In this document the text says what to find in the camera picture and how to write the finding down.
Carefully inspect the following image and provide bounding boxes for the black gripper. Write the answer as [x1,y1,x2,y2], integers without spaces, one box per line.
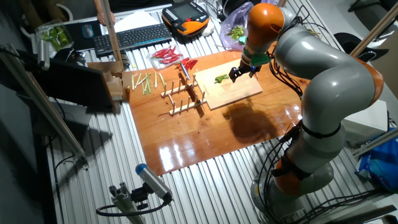
[229,61,262,83]

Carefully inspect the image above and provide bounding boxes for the steel cleaver knife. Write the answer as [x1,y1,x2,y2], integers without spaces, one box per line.
[179,61,192,82]

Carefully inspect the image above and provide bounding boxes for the bystander hand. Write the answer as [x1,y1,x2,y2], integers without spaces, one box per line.
[96,11,116,26]

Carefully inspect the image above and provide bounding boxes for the light wooden cutting board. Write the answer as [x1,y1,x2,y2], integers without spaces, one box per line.
[193,58,264,111]

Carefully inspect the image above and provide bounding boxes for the chopped green vegetables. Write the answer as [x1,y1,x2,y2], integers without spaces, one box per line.
[228,25,245,40]

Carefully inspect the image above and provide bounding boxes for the translucent plastic bag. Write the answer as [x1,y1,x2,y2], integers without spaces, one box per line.
[220,1,254,50]

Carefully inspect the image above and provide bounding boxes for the white crumpled cloth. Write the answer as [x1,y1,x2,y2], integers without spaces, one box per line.
[201,21,215,37]

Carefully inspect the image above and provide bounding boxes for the wooden peg dish rack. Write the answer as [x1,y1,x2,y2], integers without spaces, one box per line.
[160,73,208,117]

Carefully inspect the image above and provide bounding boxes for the plastic bag of red chilies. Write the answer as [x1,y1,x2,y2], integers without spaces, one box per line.
[146,45,185,71]

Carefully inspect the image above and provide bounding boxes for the orange and black teach pendant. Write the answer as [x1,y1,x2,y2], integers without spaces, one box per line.
[161,0,211,37]

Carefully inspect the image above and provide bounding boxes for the large glossy wooden board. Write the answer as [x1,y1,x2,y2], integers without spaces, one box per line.
[121,42,312,177]

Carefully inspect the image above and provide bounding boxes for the black chair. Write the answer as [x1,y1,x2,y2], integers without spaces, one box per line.
[334,32,390,70]
[347,0,398,14]

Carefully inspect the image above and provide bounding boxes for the black keyboard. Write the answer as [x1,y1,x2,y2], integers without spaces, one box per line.
[92,23,174,58]

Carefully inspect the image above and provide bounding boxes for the white paper sheet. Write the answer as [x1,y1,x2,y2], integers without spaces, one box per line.
[113,11,161,34]

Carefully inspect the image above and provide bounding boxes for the grey computer mouse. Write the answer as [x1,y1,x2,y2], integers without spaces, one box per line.
[81,24,95,40]

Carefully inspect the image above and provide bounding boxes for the blue plastic bag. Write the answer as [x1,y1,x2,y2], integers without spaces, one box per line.
[355,128,398,193]

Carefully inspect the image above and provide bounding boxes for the black monitor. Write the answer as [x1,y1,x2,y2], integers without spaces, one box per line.
[34,57,114,110]

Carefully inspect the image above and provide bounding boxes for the black mouse pad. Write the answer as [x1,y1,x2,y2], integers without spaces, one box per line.
[64,20,105,52]

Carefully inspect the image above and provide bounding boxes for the aluminium profile stand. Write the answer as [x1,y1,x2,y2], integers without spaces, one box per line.
[108,182,147,224]

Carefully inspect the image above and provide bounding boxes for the black rounded object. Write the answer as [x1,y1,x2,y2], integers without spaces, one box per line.
[52,47,87,67]

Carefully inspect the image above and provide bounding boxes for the large green pepper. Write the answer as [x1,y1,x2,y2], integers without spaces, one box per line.
[55,26,69,47]
[48,27,62,51]

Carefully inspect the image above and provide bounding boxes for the clear plastic container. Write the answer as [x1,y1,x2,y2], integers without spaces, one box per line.
[34,19,75,54]

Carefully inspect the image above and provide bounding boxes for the aluminium frame bar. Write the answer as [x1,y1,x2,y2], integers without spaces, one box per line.
[0,43,90,170]
[351,127,398,158]
[349,1,398,58]

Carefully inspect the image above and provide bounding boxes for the grey camera with blue end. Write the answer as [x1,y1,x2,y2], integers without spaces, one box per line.
[135,163,174,203]

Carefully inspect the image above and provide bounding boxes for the black camera bracket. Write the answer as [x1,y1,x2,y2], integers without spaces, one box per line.
[130,182,154,211]

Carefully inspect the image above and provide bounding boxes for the black camera cable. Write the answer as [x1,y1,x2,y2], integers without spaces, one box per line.
[95,198,170,218]

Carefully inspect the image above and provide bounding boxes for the silver depth camera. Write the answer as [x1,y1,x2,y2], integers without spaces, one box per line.
[36,39,51,71]

